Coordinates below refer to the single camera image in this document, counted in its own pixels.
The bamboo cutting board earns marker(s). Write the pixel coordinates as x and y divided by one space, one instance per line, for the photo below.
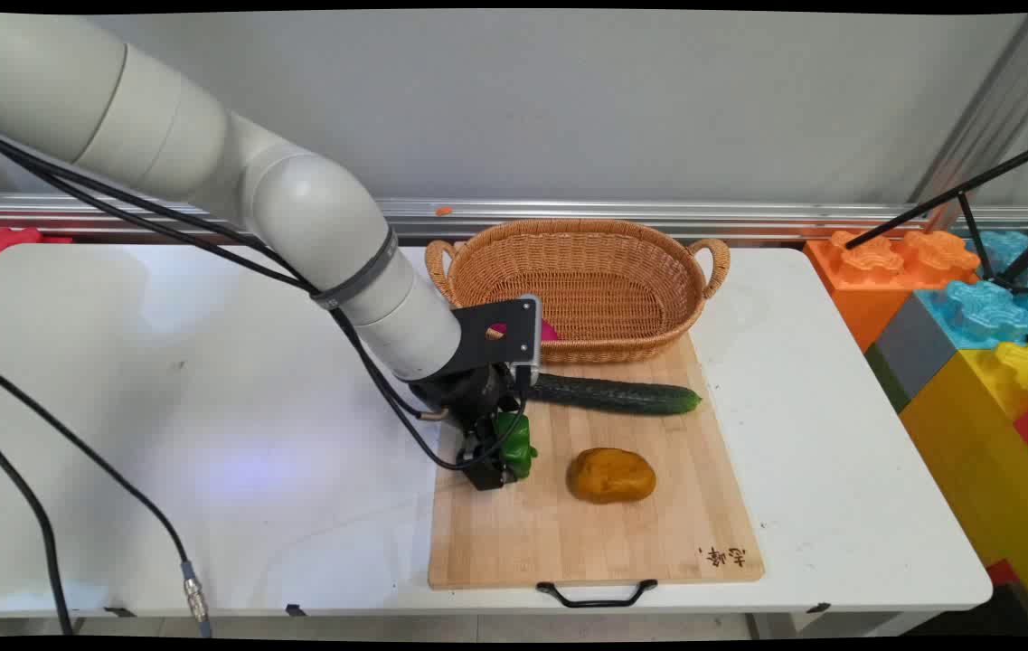
586 533

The orange giant building block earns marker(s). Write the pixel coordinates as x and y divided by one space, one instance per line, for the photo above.
884 276

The orange-brown potato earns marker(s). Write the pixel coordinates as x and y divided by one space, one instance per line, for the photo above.
611 475

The pink toy item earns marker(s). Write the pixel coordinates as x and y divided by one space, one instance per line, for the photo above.
550 331

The light blue giant building block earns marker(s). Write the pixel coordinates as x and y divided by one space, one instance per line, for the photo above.
1015 249
984 312

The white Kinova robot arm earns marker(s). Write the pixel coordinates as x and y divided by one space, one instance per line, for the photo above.
161 145

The yellow giant building block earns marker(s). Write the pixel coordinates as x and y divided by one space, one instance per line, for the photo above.
993 452

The woven wicker basket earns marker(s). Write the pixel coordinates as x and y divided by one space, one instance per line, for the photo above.
581 285

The dark green cucumber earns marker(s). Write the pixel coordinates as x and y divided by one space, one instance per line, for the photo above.
617 395

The black wrist camera mount plate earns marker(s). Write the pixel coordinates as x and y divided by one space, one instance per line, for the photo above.
500 333

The aluminium rail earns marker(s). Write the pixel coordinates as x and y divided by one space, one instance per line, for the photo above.
622 217

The black tripod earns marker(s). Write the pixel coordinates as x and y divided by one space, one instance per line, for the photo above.
993 226

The green bell pepper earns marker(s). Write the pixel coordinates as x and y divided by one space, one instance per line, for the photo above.
518 445

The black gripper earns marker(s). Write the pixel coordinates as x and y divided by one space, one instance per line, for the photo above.
464 393

